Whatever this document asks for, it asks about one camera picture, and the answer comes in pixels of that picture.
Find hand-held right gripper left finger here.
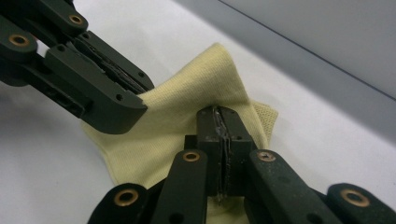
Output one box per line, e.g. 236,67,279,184
183,105,227,201

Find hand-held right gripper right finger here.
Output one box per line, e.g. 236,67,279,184
219,105,259,198

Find pale yellow sock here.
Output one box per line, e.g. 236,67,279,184
80,42,279,224

